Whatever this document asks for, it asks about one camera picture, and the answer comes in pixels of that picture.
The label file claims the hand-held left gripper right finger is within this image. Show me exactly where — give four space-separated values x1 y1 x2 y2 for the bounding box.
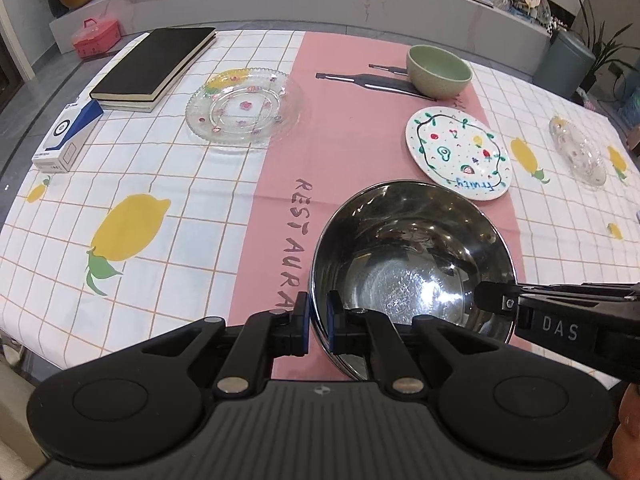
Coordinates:
326 290 497 400

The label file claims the small clear glass plate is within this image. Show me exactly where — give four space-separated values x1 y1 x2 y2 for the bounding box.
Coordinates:
548 115 608 189

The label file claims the long-leaf potted plant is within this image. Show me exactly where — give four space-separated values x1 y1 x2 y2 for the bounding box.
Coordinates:
574 0 640 92

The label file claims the white and blue box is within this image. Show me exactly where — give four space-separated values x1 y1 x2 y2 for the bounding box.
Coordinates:
31 98 105 174

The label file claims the black notebook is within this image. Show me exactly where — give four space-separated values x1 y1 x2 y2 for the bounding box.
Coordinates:
89 27 217 114

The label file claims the stainless steel bowl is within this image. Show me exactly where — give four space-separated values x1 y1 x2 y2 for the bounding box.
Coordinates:
311 182 518 382

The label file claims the grey round trash can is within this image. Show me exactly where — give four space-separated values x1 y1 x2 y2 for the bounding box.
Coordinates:
537 29 599 99

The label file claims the flowered clear glass plate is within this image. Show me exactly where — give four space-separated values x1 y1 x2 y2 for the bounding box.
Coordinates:
185 67 305 147

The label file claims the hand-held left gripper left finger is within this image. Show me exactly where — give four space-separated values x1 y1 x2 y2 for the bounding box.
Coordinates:
136 291 309 401

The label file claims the white fruit-painted plate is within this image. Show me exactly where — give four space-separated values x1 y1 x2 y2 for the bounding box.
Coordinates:
404 107 511 202

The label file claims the lemon-print checked tablecloth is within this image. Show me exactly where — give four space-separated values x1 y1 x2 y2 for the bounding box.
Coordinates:
0 29 640 382

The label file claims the green ceramic bowl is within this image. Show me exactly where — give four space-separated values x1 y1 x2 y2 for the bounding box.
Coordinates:
405 44 474 100

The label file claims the pink plastic basket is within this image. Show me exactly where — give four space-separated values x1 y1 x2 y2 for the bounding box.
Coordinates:
70 18 121 57

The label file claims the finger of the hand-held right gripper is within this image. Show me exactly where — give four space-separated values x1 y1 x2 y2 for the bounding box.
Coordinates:
474 281 640 312

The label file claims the marble counter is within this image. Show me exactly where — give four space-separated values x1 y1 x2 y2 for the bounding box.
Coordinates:
49 0 552 57

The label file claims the person's right hand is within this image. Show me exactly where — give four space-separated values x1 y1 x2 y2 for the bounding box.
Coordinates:
614 384 640 480

